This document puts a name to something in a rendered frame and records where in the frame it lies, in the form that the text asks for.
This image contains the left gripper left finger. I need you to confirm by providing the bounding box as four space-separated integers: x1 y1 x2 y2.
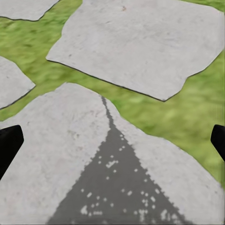
0 124 24 180

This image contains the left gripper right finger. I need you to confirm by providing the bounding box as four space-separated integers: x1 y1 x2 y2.
210 124 225 161

